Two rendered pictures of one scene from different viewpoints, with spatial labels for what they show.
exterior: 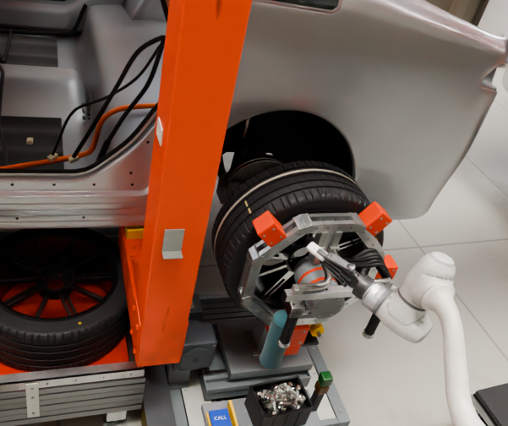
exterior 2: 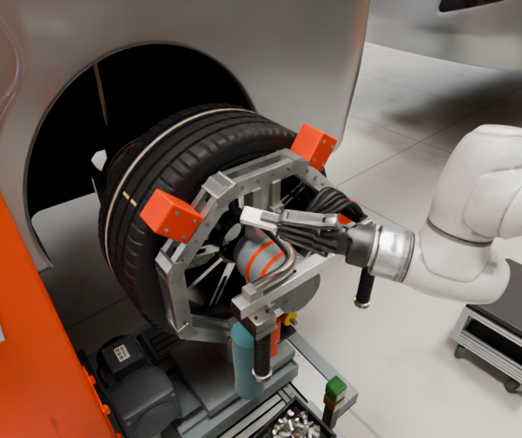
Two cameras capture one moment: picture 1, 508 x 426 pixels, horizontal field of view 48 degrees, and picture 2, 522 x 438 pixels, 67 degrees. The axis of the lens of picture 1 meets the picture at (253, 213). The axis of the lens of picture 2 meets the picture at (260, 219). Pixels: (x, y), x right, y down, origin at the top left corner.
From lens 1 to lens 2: 1.13 m
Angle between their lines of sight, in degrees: 10
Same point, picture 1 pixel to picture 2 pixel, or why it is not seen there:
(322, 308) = (294, 297)
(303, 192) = (202, 143)
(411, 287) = (465, 209)
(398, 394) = (384, 334)
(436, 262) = (504, 139)
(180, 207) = not seen: outside the picture
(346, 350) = (316, 312)
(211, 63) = not seen: outside the picture
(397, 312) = (448, 264)
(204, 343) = (159, 398)
